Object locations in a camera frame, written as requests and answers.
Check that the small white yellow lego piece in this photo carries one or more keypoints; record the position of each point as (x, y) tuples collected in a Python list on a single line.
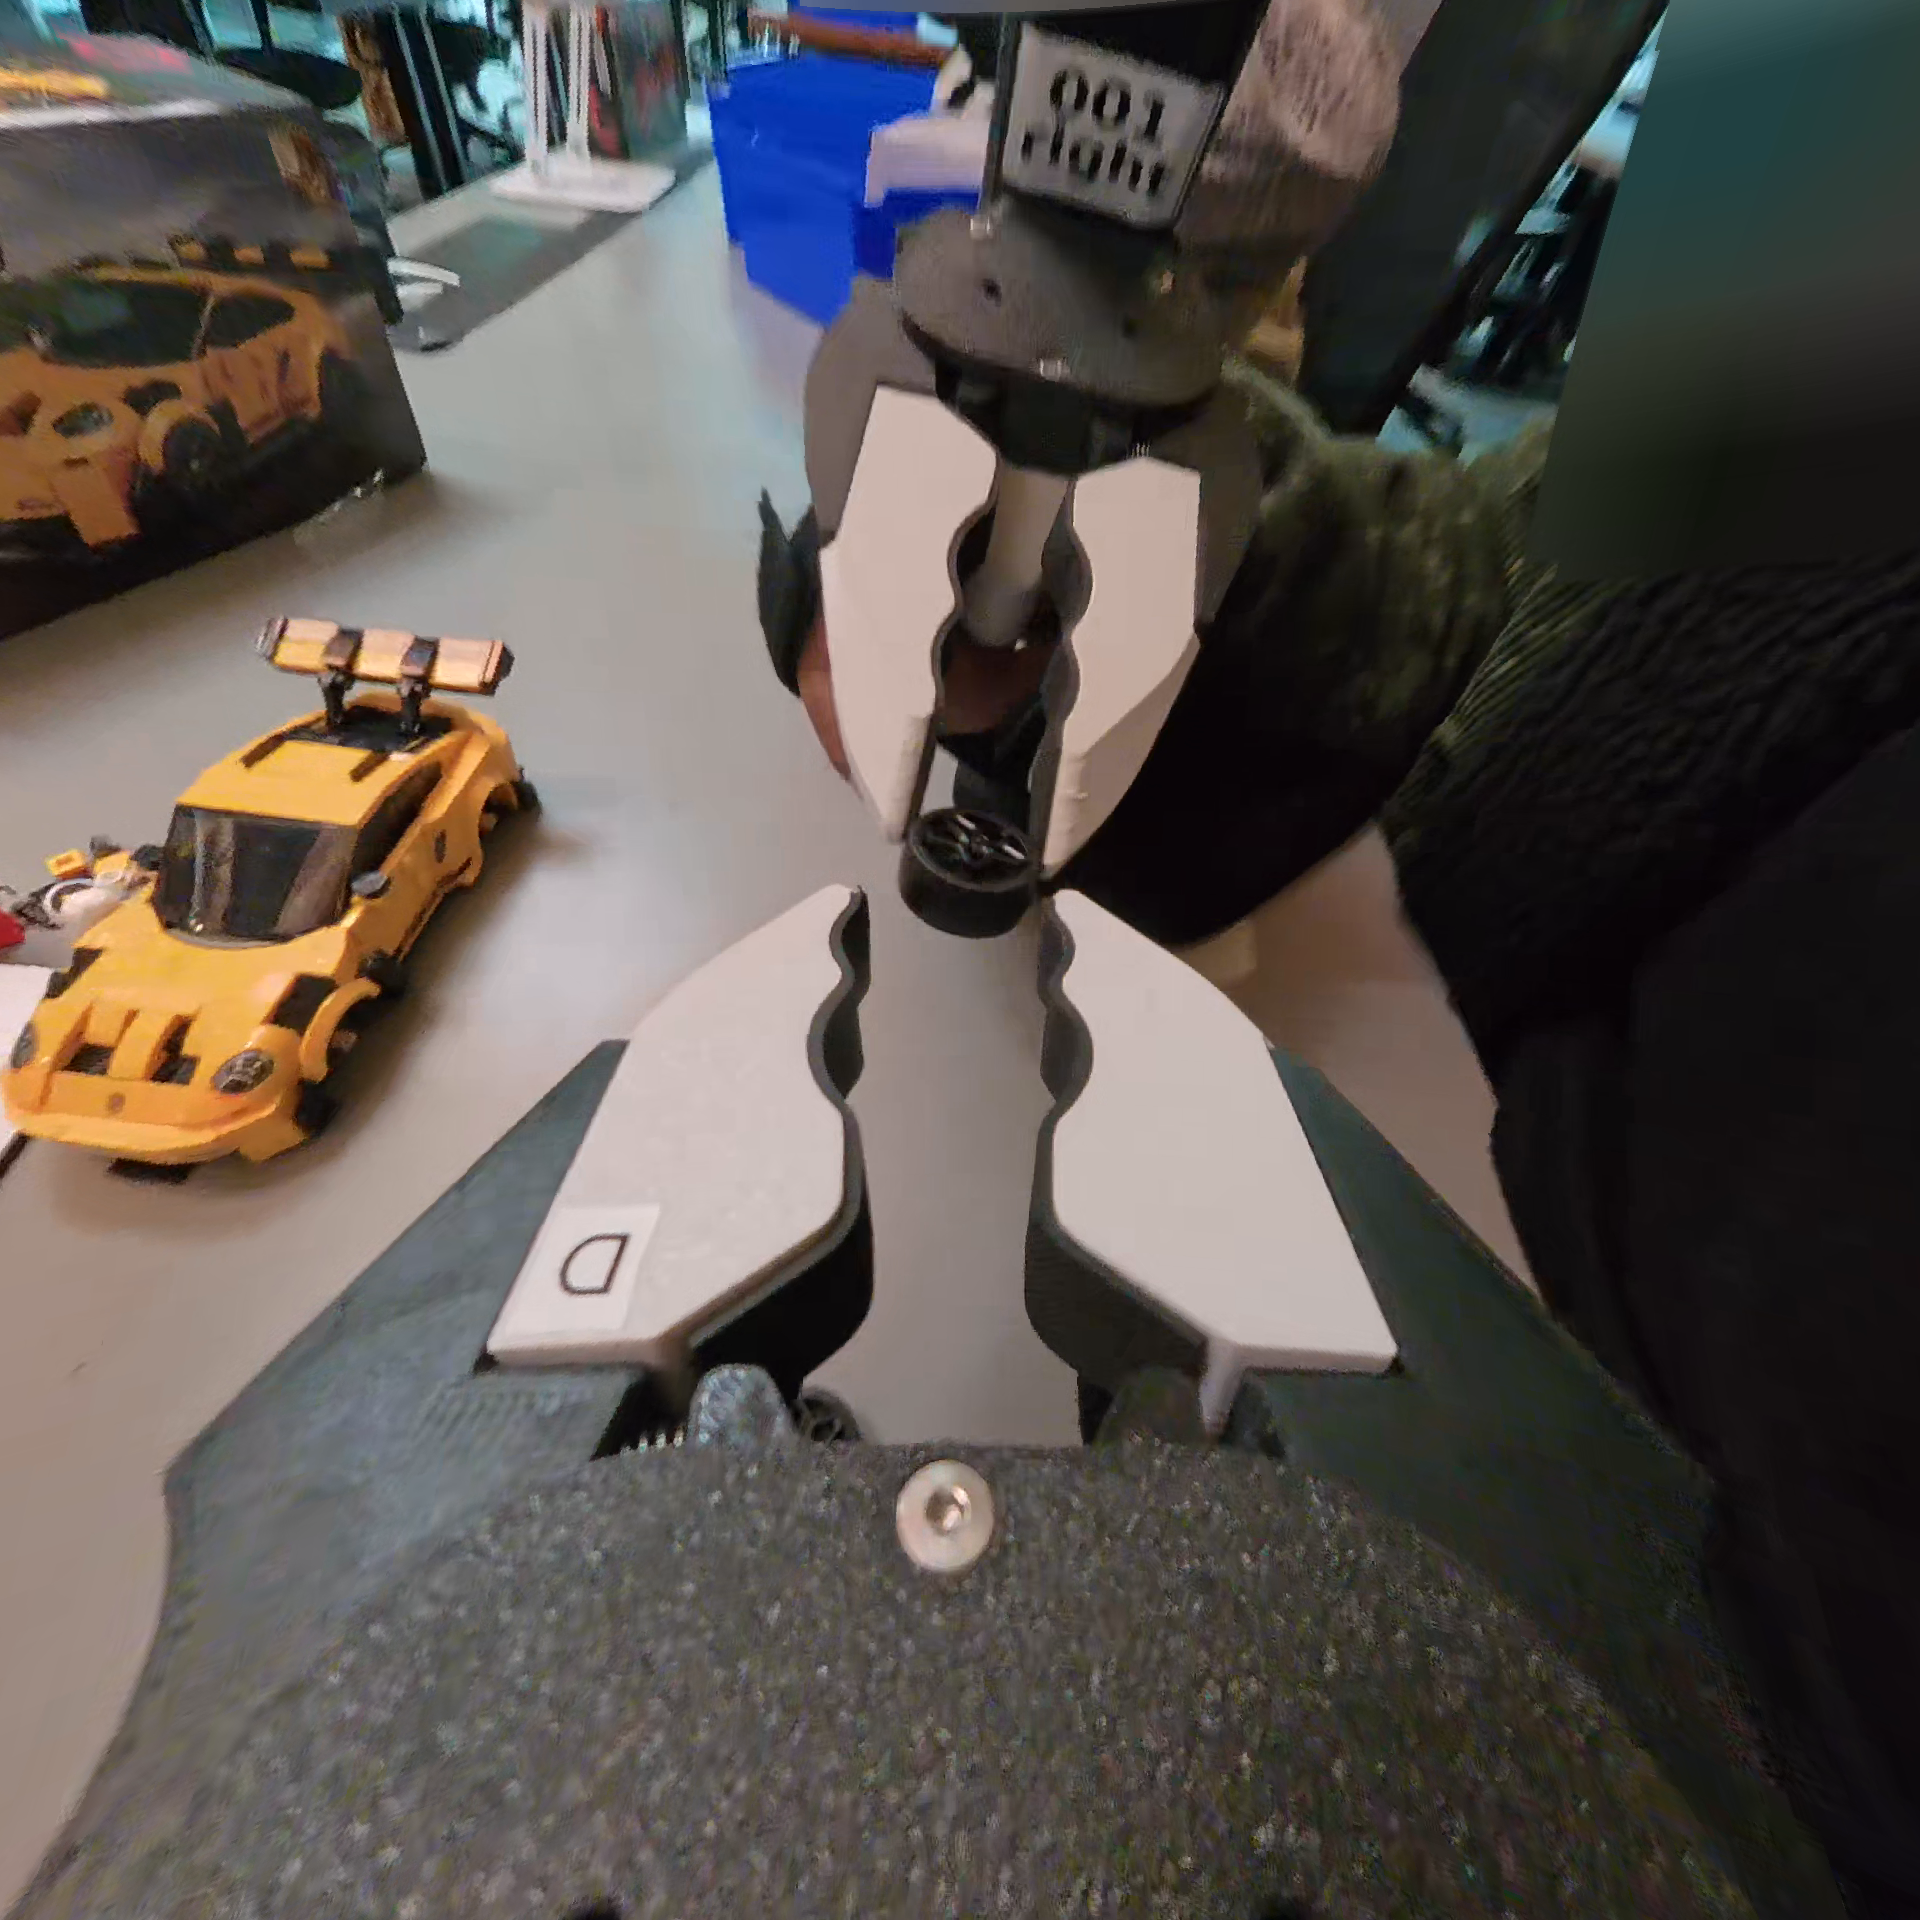
[(95, 884)]

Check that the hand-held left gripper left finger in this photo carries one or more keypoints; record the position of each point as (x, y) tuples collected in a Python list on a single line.
[(706, 1168)]

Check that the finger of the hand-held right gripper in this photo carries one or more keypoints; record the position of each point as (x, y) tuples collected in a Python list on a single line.
[(1142, 598), (894, 598)]

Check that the yellow lego car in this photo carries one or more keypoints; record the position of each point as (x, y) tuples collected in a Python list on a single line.
[(270, 931)]

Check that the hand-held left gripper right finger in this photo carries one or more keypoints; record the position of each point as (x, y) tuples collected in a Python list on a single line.
[(1203, 1186)]

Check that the lego set box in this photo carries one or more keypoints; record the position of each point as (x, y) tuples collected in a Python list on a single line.
[(181, 374)]

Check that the red lego minifigure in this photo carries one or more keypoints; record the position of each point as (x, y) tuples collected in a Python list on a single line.
[(11, 922)]

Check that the person's right hand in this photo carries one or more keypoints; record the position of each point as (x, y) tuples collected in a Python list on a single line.
[(827, 705)]

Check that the white background book stand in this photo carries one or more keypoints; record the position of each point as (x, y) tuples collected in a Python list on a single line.
[(575, 150)]

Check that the blue plastic container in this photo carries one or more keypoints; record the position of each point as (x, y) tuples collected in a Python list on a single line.
[(795, 193)]

